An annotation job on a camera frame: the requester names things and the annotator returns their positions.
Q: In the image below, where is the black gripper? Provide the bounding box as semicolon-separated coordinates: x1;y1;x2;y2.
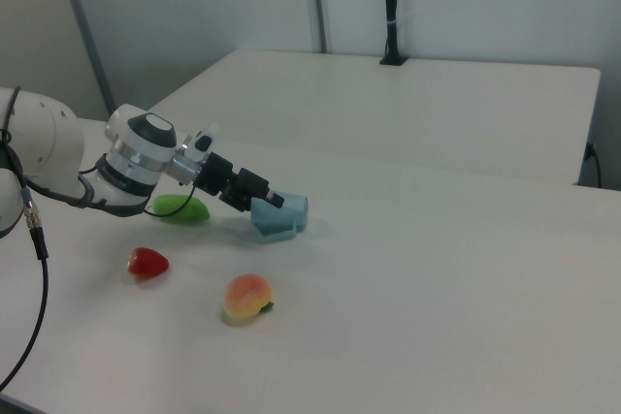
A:
196;151;285;214

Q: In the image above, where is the light blue angular mug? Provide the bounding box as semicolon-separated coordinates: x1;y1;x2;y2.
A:
249;192;311;244

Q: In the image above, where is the green toy fruit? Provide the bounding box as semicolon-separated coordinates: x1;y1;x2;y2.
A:
147;193;212;225

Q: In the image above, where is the orange yellow toy peach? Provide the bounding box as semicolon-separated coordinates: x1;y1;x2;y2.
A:
222;273;277;324

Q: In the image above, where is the red toy strawberry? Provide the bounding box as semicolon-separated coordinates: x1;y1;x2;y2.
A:
126;246;171;279

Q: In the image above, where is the white side table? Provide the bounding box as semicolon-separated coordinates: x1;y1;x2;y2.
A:
147;48;603;186

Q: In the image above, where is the grey metal partition post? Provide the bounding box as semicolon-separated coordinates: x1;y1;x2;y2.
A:
51;0;118;120
300;0;335;54

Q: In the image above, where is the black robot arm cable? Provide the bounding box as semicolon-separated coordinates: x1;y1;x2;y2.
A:
0;86;50;394

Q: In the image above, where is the black camera pole stand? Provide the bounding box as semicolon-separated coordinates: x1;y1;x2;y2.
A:
378;0;409;67

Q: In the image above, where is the black wall power cable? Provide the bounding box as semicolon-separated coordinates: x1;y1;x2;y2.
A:
584;141;604;188

